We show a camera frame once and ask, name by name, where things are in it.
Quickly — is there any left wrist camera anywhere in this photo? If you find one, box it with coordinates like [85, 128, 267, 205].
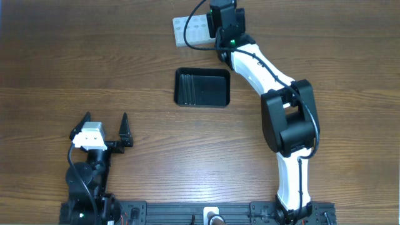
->
[72, 121, 108, 151]

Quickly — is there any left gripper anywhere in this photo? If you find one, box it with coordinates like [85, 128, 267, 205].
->
[69, 111, 134, 154]

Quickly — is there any white test tube rack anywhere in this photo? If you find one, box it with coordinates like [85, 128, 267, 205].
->
[172, 14, 216, 48]

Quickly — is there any black tray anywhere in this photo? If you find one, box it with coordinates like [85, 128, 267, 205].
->
[173, 67, 231, 109]

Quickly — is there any mounting rail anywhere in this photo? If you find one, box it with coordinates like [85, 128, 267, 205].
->
[59, 201, 338, 225]

